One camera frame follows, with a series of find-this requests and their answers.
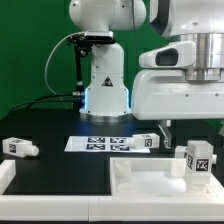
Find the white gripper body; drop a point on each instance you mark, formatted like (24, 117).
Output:
(182, 80)

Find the black mounted camera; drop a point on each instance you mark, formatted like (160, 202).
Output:
(84, 41)

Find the white square tabletop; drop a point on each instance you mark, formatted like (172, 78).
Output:
(156, 177)

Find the white U-shaped fence frame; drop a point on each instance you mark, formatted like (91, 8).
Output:
(103, 208)

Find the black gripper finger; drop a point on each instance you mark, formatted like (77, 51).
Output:
(164, 126)

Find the white marker sheet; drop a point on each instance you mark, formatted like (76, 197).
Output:
(99, 144)

